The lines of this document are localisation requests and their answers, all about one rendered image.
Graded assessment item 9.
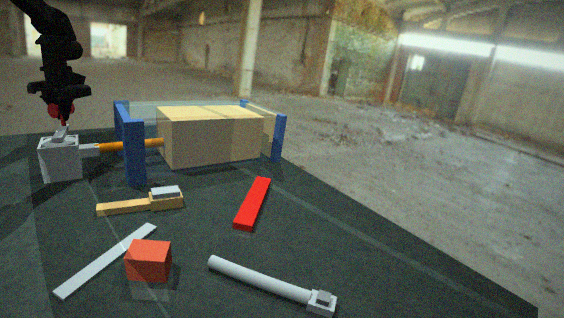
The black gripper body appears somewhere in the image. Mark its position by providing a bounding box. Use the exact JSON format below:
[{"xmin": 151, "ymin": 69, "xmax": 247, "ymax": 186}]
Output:
[{"xmin": 26, "ymin": 62, "xmax": 92, "ymax": 99}]

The grey rod with square end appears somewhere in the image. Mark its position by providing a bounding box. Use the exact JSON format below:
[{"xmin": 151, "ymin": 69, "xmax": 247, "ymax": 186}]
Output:
[{"xmin": 207, "ymin": 255, "xmax": 337, "ymax": 318}]

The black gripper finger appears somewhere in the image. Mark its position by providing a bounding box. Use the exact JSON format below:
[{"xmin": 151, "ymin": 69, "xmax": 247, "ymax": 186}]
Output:
[
  {"xmin": 40, "ymin": 93, "xmax": 61, "ymax": 105},
  {"xmin": 55, "ymin": 97, "xmax": 75, "ymax": 121}
]

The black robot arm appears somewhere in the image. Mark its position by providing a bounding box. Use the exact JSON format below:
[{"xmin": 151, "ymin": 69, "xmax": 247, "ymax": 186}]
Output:
[{"xmin": 10, "ymin": 0, "xmax": 86, "ymax": 86}]

